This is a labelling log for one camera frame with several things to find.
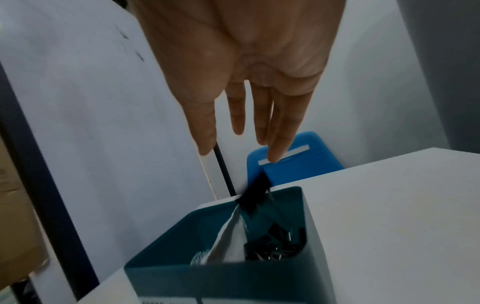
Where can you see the brown cardboard box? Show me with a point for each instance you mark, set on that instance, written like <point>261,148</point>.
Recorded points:
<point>17,213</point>

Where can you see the person's right hand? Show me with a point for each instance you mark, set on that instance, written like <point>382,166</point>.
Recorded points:
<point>232,38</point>

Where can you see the blue plastic stool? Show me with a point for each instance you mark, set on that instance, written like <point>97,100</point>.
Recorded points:
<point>303,169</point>

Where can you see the dark blue frame post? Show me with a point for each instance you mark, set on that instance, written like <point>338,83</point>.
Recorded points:
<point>48,193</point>

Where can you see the black binder clip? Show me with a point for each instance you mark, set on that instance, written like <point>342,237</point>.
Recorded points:
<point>254,193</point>

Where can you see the white label strip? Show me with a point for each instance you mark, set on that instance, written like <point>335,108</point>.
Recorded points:
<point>298,149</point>

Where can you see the pile of black binder clips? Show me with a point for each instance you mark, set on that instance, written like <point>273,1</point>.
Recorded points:
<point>275,245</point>

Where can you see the teal plastic storage box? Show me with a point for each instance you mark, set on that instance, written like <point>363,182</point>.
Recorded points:
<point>262,282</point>

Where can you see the white partition panel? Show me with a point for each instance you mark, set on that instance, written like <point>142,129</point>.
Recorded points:
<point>93,124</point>

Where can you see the white plastic bag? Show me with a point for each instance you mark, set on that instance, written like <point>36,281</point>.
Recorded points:
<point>228,243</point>

